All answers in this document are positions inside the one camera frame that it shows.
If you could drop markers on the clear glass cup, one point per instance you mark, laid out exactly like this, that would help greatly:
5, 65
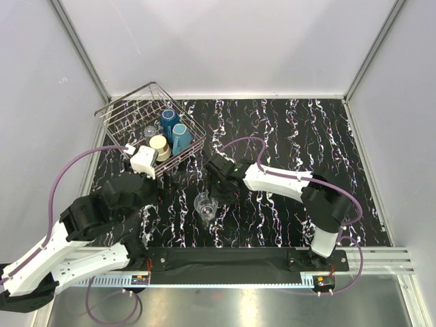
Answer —
150, 131

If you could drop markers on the wire dish rack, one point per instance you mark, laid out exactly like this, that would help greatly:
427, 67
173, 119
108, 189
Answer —
125, 118

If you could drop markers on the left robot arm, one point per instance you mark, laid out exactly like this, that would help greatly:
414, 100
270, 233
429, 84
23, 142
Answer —
45, 271

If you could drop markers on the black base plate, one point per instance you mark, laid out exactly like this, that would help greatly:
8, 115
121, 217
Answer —
228, 266

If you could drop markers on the clear plastic cup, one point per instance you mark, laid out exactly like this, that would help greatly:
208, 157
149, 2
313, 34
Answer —
205, 206

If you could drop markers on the brown paper cup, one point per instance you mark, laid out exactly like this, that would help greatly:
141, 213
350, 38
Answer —
160, 144

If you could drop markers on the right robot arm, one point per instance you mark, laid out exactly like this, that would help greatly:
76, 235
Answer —
326, 205

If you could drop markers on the light blue floral mug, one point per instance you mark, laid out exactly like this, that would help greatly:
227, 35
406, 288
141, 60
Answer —
181, 138

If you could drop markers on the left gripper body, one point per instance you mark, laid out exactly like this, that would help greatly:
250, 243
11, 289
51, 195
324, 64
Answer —
152, 193

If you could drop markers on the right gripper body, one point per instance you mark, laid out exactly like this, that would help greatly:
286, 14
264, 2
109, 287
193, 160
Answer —
220, 191

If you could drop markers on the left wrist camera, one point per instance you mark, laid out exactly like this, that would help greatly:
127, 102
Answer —
142, 159

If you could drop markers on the dark blue ceramic mug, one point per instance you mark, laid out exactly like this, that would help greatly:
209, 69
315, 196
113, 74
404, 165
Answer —
168, 119

